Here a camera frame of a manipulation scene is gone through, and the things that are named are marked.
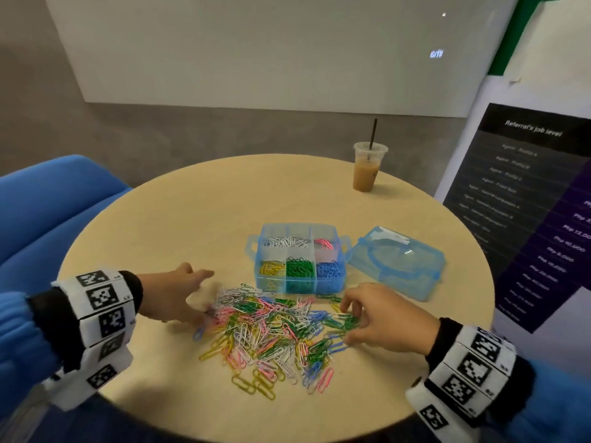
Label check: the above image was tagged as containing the bunch of green paper clips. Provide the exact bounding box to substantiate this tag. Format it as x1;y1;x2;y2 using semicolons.
286;260;315;279

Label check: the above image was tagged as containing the right wrist marker band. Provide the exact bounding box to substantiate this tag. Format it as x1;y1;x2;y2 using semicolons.
406;324;518;443

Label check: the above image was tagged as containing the person's left hand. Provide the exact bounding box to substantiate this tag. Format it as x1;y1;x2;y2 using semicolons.
139;263;215;327

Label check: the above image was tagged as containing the blue transparent box lid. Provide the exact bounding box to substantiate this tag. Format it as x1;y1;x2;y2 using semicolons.
347;226;447;301

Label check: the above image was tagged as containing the iced coffee plastic cup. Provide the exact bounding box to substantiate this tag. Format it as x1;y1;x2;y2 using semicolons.
353;142;389;193

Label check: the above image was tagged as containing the person's left forearm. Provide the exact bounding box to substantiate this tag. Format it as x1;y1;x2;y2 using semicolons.
0;270;144;421

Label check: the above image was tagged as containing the pile of coloured paper clips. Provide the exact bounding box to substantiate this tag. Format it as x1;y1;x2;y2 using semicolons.
192;283;363;401

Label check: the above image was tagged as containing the blue compartment organizer box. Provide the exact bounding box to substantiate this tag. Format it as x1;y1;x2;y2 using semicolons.
244;223;352;296

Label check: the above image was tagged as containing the blue upholstered chair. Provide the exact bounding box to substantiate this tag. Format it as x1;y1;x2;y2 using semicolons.
0;154;132;296

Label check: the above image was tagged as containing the standing poster banner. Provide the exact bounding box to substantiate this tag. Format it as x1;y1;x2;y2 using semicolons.
434;0;591;375

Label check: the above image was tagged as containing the person's right hand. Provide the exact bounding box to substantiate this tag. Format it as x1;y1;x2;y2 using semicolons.
340;282;441;356

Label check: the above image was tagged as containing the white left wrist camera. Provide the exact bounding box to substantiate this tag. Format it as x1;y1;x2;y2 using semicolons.
41;350;135;412

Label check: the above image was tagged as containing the left wrist marker band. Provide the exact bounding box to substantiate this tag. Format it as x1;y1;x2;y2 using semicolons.
52;268;138;384

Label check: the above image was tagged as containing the wrist marker band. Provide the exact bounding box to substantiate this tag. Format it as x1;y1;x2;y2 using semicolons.
52;268;138;384
406;324;518;443

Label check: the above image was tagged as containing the round wooden table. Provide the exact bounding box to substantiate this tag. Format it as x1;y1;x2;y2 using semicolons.
57;154;496;443

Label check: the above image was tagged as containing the white wall board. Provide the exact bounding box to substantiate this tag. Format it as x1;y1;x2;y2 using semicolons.
44;0;520;119

